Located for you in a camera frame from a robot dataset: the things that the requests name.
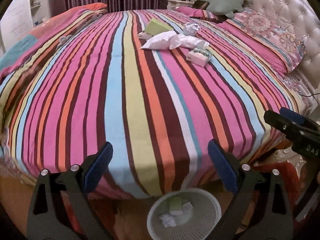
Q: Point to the green plush toy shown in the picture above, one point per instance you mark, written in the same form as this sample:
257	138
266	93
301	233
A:
224	7

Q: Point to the green cube box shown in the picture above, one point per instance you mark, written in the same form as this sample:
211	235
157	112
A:
175	204

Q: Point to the red fluffy rug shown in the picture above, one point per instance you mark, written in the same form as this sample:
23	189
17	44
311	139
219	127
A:
126	219

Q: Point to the white cosmetic box with text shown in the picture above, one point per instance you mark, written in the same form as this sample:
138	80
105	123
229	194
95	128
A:
167	219

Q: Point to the white shelf cabinet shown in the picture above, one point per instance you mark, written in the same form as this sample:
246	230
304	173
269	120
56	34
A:
20	18

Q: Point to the white plastic mailer bag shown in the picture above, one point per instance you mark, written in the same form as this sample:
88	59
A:
169	40

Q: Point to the striped colourful bed sheet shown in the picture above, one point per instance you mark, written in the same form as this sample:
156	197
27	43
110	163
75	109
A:
91	83

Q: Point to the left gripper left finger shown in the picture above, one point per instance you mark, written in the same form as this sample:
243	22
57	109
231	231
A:
47	217

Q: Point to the folded pink orange quilt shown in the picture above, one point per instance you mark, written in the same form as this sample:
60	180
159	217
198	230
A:
23	49

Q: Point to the floral pink pillow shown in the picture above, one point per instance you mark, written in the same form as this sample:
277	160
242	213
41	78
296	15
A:
276	45

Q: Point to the white mesh waste basket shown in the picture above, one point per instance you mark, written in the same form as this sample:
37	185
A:
197	224

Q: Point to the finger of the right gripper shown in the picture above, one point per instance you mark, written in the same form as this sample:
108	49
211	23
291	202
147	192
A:
291	130
299	119

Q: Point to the far white bedside table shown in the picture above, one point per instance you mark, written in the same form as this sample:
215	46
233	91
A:
174	4

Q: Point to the small tissue pack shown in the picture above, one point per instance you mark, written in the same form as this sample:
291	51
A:
199	57

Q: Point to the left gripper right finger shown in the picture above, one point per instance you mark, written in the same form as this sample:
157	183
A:
272	216

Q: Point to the small paper ball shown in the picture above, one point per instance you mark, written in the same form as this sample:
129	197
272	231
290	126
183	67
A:
191	29

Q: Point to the tufted cream headboard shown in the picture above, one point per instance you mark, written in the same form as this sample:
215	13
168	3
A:
298	17

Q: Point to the small white flat box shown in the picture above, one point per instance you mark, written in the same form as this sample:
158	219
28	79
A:
144	36

